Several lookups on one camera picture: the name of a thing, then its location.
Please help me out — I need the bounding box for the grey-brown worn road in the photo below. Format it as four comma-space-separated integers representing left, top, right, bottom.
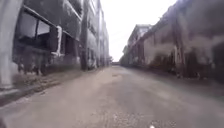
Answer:
0, 64, 224, 128

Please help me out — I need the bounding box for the pale building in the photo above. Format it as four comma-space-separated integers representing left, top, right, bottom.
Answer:
119, 23, 153, 67

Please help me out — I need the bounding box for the tall grey concrete building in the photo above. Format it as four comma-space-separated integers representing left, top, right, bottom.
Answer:
0, 0, 111, 91

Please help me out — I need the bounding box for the raised concrete kerb strip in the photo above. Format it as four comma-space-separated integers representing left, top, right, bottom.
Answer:
0, 67, 101, 108

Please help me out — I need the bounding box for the long stained grey wall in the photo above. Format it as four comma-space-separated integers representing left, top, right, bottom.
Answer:
141, 0, 224, 85

